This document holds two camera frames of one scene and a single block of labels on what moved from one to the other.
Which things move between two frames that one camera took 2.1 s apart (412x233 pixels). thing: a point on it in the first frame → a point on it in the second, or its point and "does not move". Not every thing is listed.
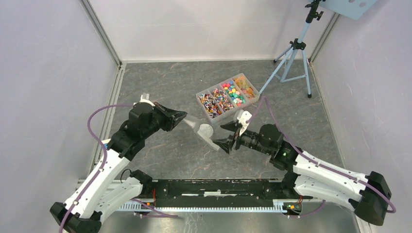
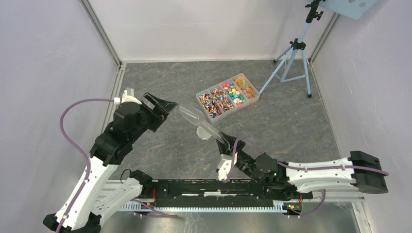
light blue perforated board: (355, 9) does not move
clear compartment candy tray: (228, 97) does not move
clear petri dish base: (194, 123) → (197, 117)
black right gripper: (227, 143) → (227, 146)
